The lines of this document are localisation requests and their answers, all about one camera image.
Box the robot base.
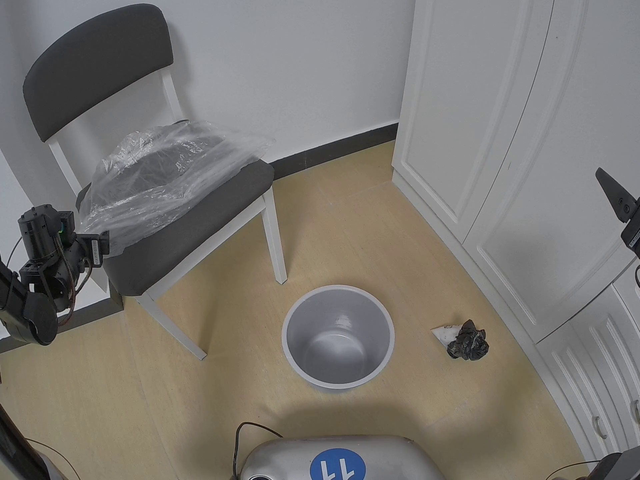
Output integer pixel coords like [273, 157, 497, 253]
[240, 435, 446, 480]

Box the white trash bin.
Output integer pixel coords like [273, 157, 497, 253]
[281, 284, 396, 394]

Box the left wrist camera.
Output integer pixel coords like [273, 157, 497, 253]
[55, 210, 77, 243]

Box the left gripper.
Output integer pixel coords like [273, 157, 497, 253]
[64, 230, 110, 281]

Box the white paper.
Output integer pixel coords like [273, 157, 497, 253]
[431, 324, 463, 347]

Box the black plastic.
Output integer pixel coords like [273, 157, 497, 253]
[446, 319, 490, 362]

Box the black cable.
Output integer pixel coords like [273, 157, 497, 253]
[232, 421, 286, 480]

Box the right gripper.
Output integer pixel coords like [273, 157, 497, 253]
[595, 167, 640, 260]

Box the white wardrobe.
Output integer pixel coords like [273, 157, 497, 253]
[391, 0, 640, 469]

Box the dark grey padded white chair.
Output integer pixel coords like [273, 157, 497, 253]
[22, 3, 288, 361]

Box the clear plastic bag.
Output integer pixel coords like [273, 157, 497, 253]
[77, 120, 277, 259]

